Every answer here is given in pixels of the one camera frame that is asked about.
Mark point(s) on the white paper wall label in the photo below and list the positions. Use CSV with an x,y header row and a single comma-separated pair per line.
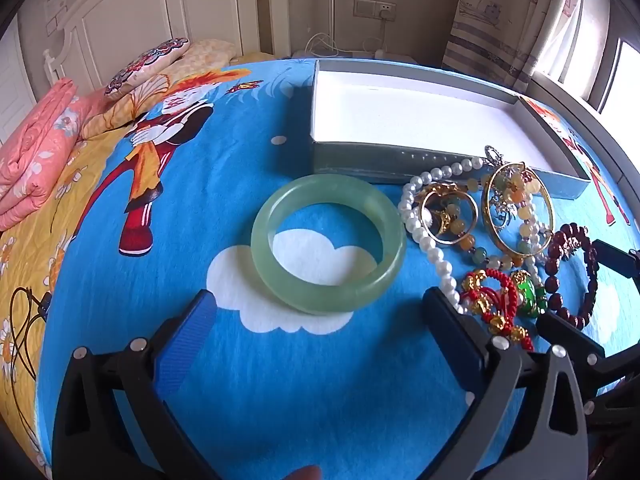
x,y
56,10

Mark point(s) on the floral patterned pillow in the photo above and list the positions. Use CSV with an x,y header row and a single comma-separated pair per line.
x,y
145,65

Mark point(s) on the printed beige curtain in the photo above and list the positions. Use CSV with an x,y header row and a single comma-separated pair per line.
x,y
490,10

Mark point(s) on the white wall socket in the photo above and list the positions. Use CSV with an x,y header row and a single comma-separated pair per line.
x,y
367,7

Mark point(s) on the pale yellow pillow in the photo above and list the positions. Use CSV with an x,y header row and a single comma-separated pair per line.
x,y
210,52

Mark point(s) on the white wooden headboard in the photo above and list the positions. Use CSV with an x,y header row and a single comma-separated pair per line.
x,y
150,10

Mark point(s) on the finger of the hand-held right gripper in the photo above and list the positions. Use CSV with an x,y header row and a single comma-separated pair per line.
x,y
565,332
612,259

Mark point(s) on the folded pink quilt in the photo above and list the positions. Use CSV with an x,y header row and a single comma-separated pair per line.
x,y
35,150

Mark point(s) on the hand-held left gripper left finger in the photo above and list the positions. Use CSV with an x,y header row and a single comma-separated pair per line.
x,y
187,340

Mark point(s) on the window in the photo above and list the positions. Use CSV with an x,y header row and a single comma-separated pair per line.
x,y
625,85

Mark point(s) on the large thin gold hoop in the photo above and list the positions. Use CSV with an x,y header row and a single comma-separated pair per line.
x,y
486,210

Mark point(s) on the blue cartoon printed bedsheet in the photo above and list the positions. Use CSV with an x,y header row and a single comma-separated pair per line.
x,y
200,185

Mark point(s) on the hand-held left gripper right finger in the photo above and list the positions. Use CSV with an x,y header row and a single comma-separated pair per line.
x,y
450,335

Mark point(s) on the person's left hand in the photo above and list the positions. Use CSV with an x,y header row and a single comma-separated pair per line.
x,y
302,473

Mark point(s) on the yellow floral blanket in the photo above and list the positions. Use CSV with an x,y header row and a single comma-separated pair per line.
x,y
30,260

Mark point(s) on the green gemstone pendant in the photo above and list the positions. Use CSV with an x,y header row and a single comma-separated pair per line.
x,y
527,292

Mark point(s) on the shallow grey jewelry box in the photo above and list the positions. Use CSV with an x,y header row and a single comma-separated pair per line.
x,y
410,105

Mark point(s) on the silver filigree hairpin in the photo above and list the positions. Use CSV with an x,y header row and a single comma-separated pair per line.
x,y
492,152

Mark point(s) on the white pole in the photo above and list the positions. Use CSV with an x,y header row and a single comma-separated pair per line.
x,y
332,5

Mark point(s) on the green jade bangle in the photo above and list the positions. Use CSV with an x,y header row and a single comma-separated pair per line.
x,y
265,260

